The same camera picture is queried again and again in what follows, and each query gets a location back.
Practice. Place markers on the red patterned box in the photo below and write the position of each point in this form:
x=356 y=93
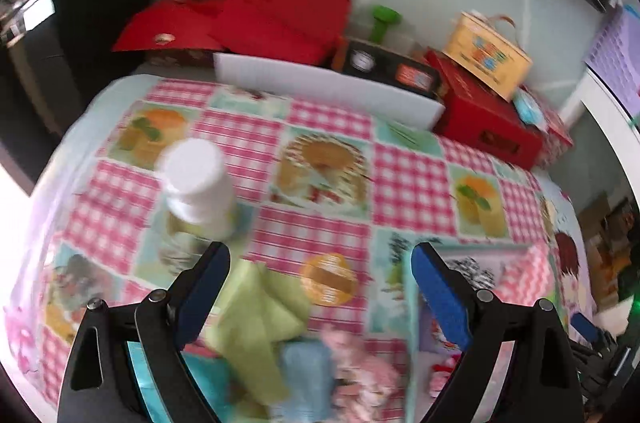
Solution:
x=555 y=133

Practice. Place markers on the red gift box flap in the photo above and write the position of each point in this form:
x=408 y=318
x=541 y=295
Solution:
x=170 y=23

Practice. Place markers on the lilac plastic crate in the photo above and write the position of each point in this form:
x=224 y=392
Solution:
x=617 y=53

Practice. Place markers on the yellow-green plastic jar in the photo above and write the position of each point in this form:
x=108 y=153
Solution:
x=182 y=250

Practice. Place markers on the teal plastic box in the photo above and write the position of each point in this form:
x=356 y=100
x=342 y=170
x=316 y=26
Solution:
x=207 y=388

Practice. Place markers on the pink floral cloth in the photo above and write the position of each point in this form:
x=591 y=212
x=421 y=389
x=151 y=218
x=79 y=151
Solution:
x=365 y=368

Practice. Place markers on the red carton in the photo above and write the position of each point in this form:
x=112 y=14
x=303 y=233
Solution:
x=480 y=118

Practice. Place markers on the dark floral box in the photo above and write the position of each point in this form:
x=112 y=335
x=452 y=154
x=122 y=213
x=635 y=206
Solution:
x=180 y=57

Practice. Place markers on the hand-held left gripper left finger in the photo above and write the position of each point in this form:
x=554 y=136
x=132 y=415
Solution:
x=202 y=293

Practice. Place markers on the red paper gift bag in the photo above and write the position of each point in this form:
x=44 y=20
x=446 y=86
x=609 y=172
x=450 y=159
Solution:
x=280 y=13

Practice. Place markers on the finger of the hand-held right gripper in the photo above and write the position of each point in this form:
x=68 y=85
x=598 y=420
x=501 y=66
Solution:
x=585 y=327

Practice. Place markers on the teal storage box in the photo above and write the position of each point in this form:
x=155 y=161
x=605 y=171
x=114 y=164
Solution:
x=520 y=273

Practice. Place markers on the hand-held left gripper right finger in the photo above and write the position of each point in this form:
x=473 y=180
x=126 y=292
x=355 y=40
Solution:
x=442 y=298

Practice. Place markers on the leopard print scrunchie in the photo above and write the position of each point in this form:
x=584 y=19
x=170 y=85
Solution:
x=475 y=270

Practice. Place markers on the pink checked tablecloth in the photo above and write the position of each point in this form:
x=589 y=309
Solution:
x=320 y=143

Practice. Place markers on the green capped bottle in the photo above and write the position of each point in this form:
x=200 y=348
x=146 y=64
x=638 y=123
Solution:
x=385 y=20

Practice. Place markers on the light green cloth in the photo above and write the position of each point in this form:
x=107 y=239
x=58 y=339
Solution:
x=250 y=323

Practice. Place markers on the cardboard box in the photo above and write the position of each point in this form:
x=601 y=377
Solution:
x=605 y=253

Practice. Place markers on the black cabinet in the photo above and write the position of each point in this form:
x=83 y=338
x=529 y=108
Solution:
x=90 y=28

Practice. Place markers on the white capped plastic bottle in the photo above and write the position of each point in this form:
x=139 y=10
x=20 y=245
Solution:
x=197 y=183

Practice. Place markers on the light blue cloth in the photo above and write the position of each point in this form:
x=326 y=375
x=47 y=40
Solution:
x=305 y=378

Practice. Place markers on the light blue pouch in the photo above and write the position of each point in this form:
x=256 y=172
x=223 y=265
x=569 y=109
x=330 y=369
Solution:
x=530 y=109

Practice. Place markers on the white foam board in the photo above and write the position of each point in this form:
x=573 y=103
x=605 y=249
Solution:
x=320 y=85

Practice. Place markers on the white shelf frame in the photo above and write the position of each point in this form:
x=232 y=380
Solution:
x=607 y=128

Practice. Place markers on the black carton with orange label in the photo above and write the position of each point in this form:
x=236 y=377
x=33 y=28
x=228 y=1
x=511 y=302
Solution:
x=395 y=70

